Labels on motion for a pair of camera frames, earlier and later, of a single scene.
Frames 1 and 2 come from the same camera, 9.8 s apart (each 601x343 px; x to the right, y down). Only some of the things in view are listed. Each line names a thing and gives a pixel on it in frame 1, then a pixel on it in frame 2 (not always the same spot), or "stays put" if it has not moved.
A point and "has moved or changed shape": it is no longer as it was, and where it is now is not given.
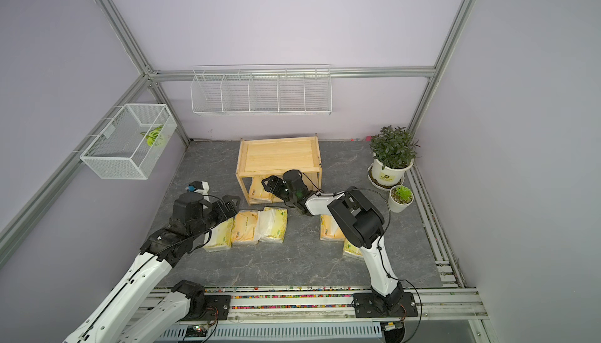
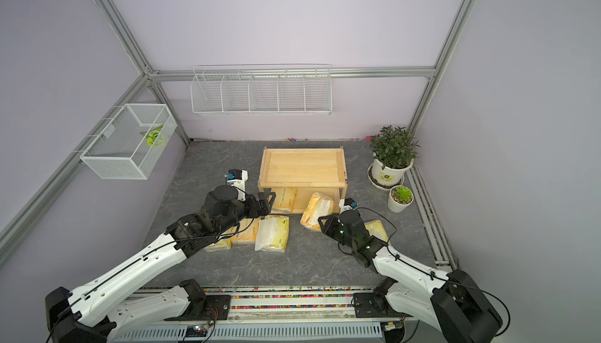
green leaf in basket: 151,135 stays put
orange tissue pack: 329,229 has moved or changed shape
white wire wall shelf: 267,88 stays put
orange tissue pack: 259,195 has moved or changed shape
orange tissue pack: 244,224 stays put
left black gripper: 232,211 -> 254,211
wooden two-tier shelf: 260,158 has moved or changed shape
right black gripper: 275,185 -> 331,221
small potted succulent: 400,198 stays put
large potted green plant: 394,150 stays put
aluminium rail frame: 330,315 stays put
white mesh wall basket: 127,144 stays put
